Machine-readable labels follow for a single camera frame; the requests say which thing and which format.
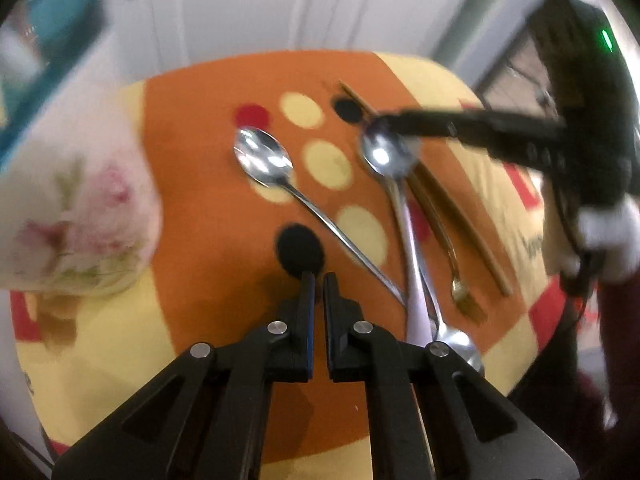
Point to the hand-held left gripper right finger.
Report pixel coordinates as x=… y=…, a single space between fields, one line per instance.
x=331 y=320

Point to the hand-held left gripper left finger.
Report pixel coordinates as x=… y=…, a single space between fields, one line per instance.
x=310 y=330

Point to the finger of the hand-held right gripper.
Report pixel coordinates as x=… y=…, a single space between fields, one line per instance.
x=475 y=122
x=525 y=149

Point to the gold metal fork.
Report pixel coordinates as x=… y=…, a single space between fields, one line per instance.
x=461 y=291

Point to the dark wooden chopstick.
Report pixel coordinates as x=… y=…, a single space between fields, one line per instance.
x=500 y=280

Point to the floral cup teal inside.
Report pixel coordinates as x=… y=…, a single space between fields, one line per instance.
x=75 y=185

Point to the white cabinet door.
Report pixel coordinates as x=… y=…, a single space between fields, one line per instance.
x=150 y=10
x=240 y=5
x=400 y=5

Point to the orange yellow red tablecloth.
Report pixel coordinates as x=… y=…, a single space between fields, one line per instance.
x=200 y=160

